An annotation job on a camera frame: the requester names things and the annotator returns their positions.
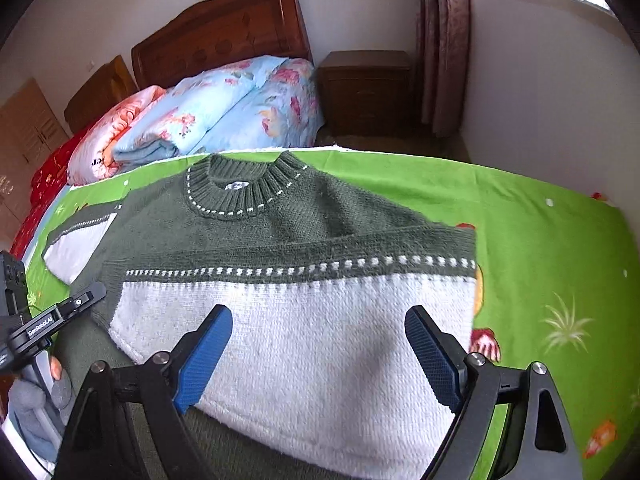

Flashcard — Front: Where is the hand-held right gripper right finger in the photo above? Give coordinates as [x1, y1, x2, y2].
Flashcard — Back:
[404, 304, 586, 480]

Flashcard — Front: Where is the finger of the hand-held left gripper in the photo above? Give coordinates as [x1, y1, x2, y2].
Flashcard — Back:
[59, 281, 108, 322]

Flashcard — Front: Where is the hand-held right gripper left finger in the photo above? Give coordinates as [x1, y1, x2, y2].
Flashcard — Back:
[52, 304, 234, 480]

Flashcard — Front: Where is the green and white knit sweater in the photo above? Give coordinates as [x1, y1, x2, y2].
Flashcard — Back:
[42, 151, 478, 480]

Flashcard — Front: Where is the red patterned blanket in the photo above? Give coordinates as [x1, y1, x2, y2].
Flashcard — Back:
[9, 127, 90, 261]

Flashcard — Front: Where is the green printed bedsheet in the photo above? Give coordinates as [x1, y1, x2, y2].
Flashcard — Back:
[24, 144, 640, 480]

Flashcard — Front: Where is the pink floral quilt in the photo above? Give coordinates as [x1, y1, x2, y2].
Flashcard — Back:
[66, 85, 170, 187]

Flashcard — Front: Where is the light wooden wardrobe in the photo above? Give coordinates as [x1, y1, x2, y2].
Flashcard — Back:
[0, 77, 69, 241]

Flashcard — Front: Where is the small wooden headboard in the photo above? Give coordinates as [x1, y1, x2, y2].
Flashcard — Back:
[63, 55, 139, 136]

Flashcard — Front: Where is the blue floral quilt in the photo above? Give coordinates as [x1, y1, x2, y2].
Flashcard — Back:
[113, 55, 326, 163]

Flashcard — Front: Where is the dark wooden nightstand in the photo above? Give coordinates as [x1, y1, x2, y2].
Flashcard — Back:
[317, 50, 414, 138]

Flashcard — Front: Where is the large carved wooden headboard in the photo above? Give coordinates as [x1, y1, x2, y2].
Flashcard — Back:
[130, 0, 315, 91]

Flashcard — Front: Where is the pink floral curtain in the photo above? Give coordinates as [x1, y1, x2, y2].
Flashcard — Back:
[412, 0, 474, 139]

